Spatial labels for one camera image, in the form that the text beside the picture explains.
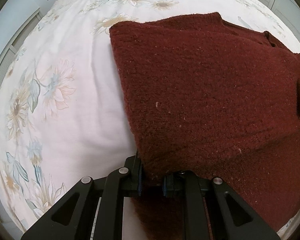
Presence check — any dark red knitted sweater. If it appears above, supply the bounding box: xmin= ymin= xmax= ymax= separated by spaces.
xmin=109 ymin=12 xmax=300 ymax=231

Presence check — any floral white bed sheet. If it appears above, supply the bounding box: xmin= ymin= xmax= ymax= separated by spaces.
xmin=0 ymin=0 xmax=300 ymax=239

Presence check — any white slatted radiator cover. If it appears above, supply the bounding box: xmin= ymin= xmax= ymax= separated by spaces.
xmin=0 ymin=9 xmax=42 ymax=85

